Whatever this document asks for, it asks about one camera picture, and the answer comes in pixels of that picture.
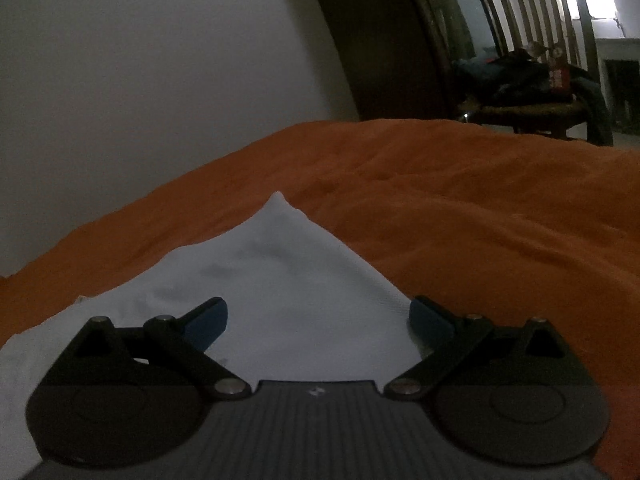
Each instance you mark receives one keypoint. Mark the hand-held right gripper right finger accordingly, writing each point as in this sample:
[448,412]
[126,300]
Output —
[427,322]

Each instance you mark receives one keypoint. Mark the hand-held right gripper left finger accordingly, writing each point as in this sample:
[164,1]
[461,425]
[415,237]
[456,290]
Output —
[207,322]

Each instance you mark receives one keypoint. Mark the white garment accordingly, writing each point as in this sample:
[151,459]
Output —
[280,280]

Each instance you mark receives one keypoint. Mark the pile of dark clothes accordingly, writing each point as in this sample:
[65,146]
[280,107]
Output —
[520,80]

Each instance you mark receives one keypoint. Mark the orange bed sheet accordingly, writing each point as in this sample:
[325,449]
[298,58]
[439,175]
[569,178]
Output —
[475,220]

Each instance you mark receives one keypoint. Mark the red printed bag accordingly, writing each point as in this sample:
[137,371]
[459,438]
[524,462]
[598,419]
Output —
[559,75]

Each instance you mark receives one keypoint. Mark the dark wooden door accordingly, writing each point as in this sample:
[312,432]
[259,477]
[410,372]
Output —
[380,35]

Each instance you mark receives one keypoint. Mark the wooden slatted chair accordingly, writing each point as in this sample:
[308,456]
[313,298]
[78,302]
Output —
[545,15]

